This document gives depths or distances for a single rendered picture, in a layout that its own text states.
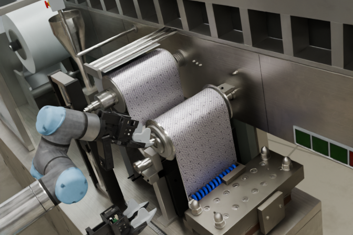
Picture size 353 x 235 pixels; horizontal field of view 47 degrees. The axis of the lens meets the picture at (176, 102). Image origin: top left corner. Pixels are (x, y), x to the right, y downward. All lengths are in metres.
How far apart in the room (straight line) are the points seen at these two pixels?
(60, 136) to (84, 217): 0.66
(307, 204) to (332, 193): 1.33
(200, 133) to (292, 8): 0.48
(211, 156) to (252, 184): 0.16
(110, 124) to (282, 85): 0.52
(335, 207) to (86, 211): 1.60
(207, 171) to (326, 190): 1.53
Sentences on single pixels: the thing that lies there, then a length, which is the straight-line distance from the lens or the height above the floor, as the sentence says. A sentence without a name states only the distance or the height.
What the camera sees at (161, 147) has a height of 1.25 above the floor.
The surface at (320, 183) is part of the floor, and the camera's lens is 2.89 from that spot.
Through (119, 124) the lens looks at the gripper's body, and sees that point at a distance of 1.16.
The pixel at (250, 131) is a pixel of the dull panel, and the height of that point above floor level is 1.09.
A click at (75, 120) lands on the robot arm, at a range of 1.08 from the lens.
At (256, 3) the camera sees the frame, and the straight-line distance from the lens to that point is 1.20.
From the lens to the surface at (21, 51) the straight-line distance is 2.07.
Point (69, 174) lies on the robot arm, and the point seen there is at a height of 1.44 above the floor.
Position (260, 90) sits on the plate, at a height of 1.31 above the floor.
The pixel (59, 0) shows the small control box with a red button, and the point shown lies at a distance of 1.60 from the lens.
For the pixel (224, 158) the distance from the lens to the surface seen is 1.45.
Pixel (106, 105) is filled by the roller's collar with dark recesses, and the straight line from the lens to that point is 1.42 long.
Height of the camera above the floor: 1.99
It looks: 30 degrees down
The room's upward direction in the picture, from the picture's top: 14 degrees counter-clockwise
